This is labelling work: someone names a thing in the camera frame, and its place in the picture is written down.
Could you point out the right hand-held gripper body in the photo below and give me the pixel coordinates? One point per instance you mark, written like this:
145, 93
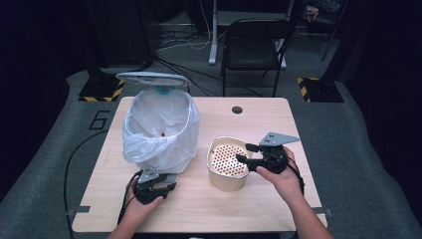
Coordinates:
273, 159

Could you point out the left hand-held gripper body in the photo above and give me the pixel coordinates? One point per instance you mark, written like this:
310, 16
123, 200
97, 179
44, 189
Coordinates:
147, 191

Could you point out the perforated plastic strainer basket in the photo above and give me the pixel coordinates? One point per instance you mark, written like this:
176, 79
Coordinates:
229, 181

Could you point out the white-lined trash bin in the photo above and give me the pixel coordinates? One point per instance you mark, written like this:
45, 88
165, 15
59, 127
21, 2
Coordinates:
159, 152

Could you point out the grey lidded trash bin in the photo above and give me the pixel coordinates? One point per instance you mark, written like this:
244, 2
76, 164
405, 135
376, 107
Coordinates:
152, 79

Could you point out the person's left hand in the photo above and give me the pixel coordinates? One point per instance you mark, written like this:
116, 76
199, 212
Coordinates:
141, 209

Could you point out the person's right hand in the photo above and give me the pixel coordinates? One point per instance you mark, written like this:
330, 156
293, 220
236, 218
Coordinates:
287, 184

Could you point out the black table grommet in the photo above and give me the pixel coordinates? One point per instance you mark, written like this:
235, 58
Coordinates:
237, 110

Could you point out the striped black stand base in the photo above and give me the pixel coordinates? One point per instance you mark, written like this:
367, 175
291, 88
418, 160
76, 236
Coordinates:
321, 91
99, 89

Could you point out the black folding chair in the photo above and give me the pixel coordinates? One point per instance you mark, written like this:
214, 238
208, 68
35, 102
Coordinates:
255, 53

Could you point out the black cabinet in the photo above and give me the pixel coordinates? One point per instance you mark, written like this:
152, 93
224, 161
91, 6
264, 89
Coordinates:
126, 30

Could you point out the grey table bracket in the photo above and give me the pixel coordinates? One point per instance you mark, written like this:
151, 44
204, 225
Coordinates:
79, 209
323, 211

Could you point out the white desk frame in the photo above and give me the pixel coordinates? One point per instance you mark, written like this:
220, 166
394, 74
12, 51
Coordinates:
213, 40

